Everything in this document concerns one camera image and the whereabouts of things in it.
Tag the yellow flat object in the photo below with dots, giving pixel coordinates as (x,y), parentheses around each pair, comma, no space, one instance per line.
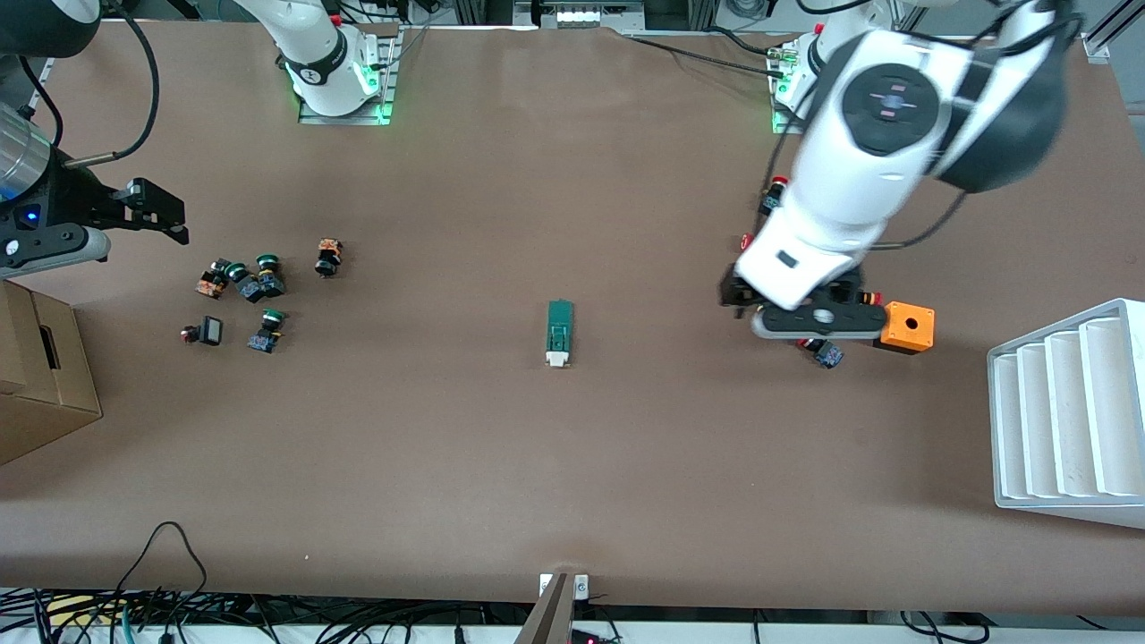
(80,608)

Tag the device with white lights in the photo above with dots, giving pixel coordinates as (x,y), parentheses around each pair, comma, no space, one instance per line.
(581,16)

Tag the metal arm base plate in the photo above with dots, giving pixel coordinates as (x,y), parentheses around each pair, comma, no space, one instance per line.
(787,125)
(344,120)

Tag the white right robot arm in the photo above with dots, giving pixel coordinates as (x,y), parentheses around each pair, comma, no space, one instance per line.
(313,45)

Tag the orange button enclosure box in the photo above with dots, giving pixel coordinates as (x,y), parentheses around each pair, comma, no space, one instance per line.
(912,326)

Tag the red mushroom button blue block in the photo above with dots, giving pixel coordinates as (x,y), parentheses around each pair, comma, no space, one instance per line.
(769,201)
(827,355)

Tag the green terminal block module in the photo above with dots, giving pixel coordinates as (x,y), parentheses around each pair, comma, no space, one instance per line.
(559,335)

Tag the black square push button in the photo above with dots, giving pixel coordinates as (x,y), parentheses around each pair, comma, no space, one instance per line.
(212,331)

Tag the aluminium frame profile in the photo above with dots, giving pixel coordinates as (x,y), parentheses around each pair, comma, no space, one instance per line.
(40,85)
(1096,46)

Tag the brown cardboard box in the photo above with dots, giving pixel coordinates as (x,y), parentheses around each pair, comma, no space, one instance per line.
(45,394)

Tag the green button blue block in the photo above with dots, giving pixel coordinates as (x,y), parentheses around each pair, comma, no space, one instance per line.
(249,289)
(264,340)
(271,284)

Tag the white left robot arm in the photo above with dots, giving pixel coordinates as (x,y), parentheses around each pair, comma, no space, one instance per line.
(859,179)

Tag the aluminium profile post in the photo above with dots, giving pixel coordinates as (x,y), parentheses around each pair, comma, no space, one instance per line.
(550,617)

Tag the white stepped tray rack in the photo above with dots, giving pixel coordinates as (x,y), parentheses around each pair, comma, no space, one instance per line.
(1064,420)

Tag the black button orange block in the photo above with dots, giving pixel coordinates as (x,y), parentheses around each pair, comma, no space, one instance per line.
(328,259)
(211,286)

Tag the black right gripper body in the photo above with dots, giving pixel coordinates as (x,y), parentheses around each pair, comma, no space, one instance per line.
(67,202)

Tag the small board with red LED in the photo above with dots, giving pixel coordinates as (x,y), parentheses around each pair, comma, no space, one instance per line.
(586,638)

